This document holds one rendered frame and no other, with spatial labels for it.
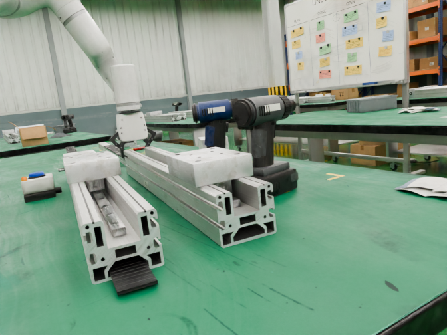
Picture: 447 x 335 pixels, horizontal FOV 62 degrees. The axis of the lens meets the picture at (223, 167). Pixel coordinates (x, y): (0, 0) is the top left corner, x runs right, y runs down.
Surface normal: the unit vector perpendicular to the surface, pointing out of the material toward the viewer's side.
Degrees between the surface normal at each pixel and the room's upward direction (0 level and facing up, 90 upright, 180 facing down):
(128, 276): 0
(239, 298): 0
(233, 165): 90
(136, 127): 92
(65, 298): 0
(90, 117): 90
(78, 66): 90
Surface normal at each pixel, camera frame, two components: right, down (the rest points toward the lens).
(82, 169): 0.41, 0.12
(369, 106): 0.18, 0.16
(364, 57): -0.85, 0.18
